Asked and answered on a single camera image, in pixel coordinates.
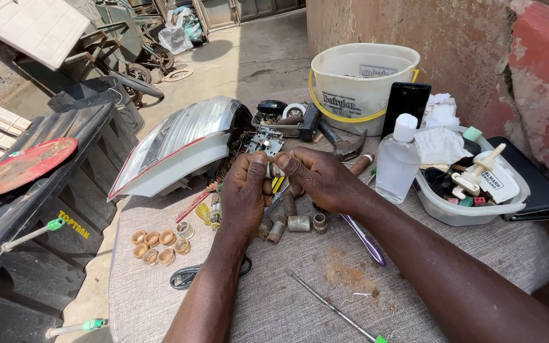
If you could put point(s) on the person's left hand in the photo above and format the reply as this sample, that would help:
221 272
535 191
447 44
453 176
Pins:
239 195

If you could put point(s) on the person's right hand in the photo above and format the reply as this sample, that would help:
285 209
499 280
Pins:
324 183

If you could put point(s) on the small metal threaded sleeve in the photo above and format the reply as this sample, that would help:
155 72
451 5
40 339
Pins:
270 169

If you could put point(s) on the small electric motor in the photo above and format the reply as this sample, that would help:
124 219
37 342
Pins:
216 209

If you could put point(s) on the yellow plastic piece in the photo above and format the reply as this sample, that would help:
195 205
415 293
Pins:
203 213

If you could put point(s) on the claw hammer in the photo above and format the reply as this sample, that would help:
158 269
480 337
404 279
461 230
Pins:
346 145

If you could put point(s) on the cluster of rusty pipe fittings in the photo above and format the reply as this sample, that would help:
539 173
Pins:
298 223

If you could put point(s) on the black rectangular block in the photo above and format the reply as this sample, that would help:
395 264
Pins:
309 123

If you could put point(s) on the purple toothbrush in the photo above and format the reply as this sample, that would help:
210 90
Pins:
365 240

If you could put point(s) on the clear bottle with white cap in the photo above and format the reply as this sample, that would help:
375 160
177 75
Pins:
397 164

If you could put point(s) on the car tail light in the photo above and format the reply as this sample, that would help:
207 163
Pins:
179 147

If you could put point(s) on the white tape roll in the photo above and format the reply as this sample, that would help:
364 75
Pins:
294 110

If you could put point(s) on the metal tray of parts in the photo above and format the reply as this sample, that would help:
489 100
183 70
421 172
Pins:
274 121

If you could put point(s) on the group of brass rings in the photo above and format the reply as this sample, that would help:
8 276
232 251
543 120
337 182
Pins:
160 245

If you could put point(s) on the grey table cloth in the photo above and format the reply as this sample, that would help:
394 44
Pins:
279 295

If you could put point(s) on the black phone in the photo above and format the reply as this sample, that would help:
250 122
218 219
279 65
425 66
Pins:
405 107

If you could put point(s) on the crumpled white paper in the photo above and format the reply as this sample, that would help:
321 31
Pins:
439 145

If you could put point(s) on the crumpled white cloth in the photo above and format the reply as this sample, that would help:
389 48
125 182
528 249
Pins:
440 109

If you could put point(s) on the clear plastic container of parts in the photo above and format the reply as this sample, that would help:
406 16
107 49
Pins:
474 207

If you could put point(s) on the plastic bags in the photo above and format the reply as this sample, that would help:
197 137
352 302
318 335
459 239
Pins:
179 31

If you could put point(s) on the black bin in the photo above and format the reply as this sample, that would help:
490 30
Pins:
93 95

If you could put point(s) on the heap of carts and wheels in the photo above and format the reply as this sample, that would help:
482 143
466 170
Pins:
122 52

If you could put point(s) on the metal gate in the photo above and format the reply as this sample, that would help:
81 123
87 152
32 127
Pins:
246 10

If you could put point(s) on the black water tank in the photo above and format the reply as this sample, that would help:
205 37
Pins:
41 238

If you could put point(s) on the black flat case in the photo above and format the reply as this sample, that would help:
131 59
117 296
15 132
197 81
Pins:
536 190

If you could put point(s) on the red round lid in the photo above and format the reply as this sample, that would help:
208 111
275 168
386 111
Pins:
19 166

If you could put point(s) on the white board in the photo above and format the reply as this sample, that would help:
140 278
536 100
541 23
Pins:
26 28

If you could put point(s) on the perforated metal bracket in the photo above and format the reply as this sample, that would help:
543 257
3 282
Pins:
266 142

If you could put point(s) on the white electrical switch part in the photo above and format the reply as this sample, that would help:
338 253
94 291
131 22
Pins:
474 174

